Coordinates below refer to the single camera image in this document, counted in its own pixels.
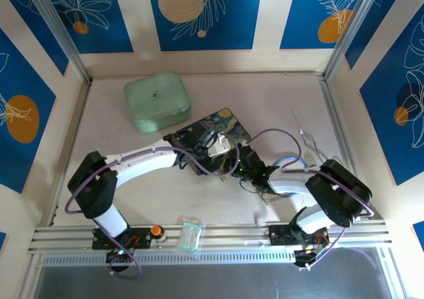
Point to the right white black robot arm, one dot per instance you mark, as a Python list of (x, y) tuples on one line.
[(338, 189)]

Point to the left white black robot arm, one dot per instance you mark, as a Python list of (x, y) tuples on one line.
[(139, 161)]

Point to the mint green zip case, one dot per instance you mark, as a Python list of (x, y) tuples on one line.
[(155, 100)]

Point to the metal tongs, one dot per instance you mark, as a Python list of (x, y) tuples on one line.
[(311, 140)]

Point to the clear plastic bag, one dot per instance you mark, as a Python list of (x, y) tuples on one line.
[(190, 234)]

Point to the orange capped small bottle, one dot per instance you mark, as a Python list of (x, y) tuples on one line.
[(157, 231)]

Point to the aluminium mounting rail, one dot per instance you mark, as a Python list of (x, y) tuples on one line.
[(232, 236)]

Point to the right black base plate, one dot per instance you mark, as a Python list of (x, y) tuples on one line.
[(278, 234)]

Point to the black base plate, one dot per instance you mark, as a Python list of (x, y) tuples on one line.
[(278, 234), (142, 237)]

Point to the aluminium table side rail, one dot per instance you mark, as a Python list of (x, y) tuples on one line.
[(338, 130), (71, 130)]

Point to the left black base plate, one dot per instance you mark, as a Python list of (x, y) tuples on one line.
[(142, 237)]

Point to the blue floral wall panel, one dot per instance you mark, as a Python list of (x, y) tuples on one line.
[(99, 14), (33, 20), (20, 146), (212, 30), (391, 120), (391, 14), (308, 0)]

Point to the aluminium frame post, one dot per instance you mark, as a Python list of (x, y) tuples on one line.
[(59, 34), (351, 30)]

